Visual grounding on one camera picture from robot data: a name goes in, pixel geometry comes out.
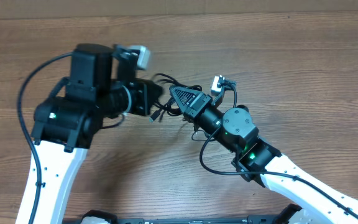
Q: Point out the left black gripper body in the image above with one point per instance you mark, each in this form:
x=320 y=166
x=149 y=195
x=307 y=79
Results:
x=137 y=87

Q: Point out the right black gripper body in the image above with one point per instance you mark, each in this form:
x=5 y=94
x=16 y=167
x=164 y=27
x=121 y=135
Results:
x=205 y=112

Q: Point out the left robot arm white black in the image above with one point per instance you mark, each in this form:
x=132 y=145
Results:
x=102 y=84

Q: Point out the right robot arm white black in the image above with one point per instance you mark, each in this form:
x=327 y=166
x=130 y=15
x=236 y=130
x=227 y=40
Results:
x=257 y=160

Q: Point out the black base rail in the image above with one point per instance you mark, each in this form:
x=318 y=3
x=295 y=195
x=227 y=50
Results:
x=290 y=214

